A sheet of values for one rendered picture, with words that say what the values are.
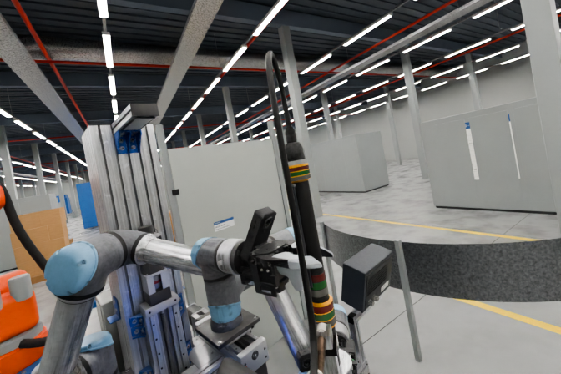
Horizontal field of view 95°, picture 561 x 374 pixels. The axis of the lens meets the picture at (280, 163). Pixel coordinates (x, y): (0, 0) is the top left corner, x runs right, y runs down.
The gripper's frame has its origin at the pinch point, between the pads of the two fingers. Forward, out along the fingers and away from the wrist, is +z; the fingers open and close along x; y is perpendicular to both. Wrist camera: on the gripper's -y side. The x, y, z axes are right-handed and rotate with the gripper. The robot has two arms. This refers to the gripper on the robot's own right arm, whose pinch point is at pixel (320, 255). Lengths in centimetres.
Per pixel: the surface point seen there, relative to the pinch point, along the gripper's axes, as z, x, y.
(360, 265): -24, -66, 33
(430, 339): -34, -198, 158
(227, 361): -14.8, 11.8, 15.1
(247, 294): -163, -117, 98
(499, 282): 21, -178, 89
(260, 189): -156, -153, 8
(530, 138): 92, -589, 24
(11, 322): -395, 15, 101
